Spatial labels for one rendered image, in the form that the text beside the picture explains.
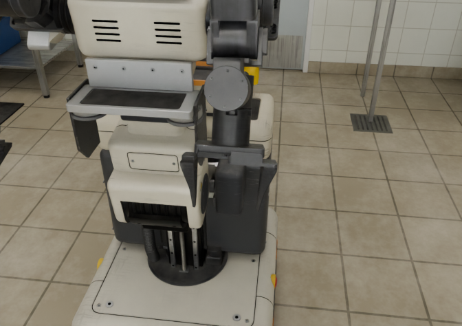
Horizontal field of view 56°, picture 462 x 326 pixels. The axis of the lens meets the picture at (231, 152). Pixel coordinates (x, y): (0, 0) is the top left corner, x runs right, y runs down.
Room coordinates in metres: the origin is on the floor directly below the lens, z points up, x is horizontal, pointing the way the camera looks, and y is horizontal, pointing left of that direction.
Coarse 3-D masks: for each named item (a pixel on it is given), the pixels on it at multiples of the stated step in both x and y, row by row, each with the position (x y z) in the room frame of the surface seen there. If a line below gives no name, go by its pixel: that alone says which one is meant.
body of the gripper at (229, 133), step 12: (216, 120) 0.56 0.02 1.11; (228, 120) 0.55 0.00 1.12; (240, 120) 0.56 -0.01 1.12; (216, 132) 0.56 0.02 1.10; (228, 132) 0.55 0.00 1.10; (240, 132) 0.55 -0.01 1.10; (204, 144) 0.54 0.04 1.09; (216, 144) 0.55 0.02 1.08; (228, 144) 0.54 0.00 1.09; (240, 144) 0.54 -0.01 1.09; (252, 144) 0.58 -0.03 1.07; (264, 156) 0.53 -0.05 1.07
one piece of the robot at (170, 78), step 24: (96, 72) 0.85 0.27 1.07; (120, 72) 0.84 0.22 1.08; (144, 72) 0.83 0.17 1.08; (168, 72) 0.83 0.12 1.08; (192, 72) 0.83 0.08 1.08; (72, 96) 0.80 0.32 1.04; (96, 96) 0.80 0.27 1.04; (120, 96) 0.80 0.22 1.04; (144, 96) 0.80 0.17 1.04; (168, 96) 0.80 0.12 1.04; (192, 96) 0.80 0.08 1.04; (72, 120) 0.78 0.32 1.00; (144, 120) 0.85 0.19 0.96; (168, 120) 0.76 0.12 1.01; (192, 120) 0.75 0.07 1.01; (96, 144) 0.86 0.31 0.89
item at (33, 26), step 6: (42, 0) 0.87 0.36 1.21; (48, 0) 0.89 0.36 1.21; (42, 6) 0.87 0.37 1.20; (48, 6) 0.88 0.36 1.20; (42, 12) 0.87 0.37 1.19; (48, 12) 0.88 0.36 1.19; (12, 18) 0.91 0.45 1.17; (30, 18) 0.87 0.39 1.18; (36, 18) 0.87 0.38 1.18; (42, 18) 0.87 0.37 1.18; (48, 18) 0.88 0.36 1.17; (12, 24) 0.90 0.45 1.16; (18, 24) 0.90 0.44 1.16; (24, 24) 0.88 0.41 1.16; (30, 24) 0.88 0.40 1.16; (36, 24) 0.88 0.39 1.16; (42, 24) 0.88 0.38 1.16; (48, 24) 0.89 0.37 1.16; (54, 24) 0.89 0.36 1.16; (18, 30) 0.91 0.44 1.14; (24, 30) 0.90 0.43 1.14; (30, 30) 0.90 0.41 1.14; (36, 30) 0.90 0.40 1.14; (42, 30) 0.90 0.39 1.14; (48, 30) 0.89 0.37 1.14; (54, 30) 0.89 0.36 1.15; (60, 30) 0.89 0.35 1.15
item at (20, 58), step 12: (72, 36) 3.60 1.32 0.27; (12, 48) 3.42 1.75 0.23; (24, 48) 3.42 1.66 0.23; (60, 48) 3.42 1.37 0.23; (0, 60) 3.16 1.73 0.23; (12, 60) 3.16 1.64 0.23; (24, 60) 3.16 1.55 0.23; (36, 60) 2.98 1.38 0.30; (48, 60) 3.16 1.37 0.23; (48, 96) 2.99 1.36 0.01
